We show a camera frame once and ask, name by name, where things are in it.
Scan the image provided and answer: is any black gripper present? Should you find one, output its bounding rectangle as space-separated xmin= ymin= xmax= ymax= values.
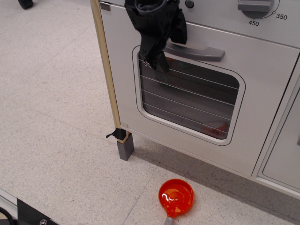
xmin=124 ymin=0 xmax=188 ymax=73

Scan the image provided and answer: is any grey oven door handle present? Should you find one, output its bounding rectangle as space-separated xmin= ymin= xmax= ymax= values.
xmin=164 ymin=42 xmax=225 ymax=62

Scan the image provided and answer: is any white toy oven door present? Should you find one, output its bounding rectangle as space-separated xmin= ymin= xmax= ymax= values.
xmin=100 ymin=0 xmax=300 ymax=176

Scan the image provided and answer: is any white toy kitchen cabinet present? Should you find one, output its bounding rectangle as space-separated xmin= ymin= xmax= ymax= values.
xmin=92 ymin=0 xmax=300 ymax=198

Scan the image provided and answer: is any grey temperature knob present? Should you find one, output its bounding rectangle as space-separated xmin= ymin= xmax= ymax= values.
xmin=238 ymin=0 xmax=274 ymax=19

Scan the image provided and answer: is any toy salmon sushi piece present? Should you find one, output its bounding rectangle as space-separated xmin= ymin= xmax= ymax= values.
xmin=201 ymin=121 xmax=228 ymax=139

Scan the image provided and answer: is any black tape strip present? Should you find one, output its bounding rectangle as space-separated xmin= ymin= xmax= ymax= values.
xmin=106 ymin=128 xmax=127 ymax=141

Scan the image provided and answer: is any orange toy frying pan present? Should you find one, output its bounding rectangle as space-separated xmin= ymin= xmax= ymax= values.
xmin=158 ymin=179 xmax=195 ymax=225

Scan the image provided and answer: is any black caster wheel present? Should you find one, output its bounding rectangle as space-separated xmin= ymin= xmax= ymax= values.
xmin=18 ymin=0 xmax=33 ymax=10

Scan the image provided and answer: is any white cabinet drawer door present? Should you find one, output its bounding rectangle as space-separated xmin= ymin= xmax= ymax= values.
xmin=258 ymin=80 xmax=300 ymax=192

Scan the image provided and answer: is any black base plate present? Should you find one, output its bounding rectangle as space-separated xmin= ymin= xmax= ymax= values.
xmin=17 ymin=199 xmax=58 ymax=225

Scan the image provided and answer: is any aluminium frame rail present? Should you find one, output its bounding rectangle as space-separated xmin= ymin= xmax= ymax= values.
xmin=0 ymin=188 xmax=18 ymax=219

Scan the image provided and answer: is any black cable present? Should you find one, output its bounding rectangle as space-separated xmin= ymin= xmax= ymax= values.
xmin=0 ymin=208 xmax=15 ymax=225

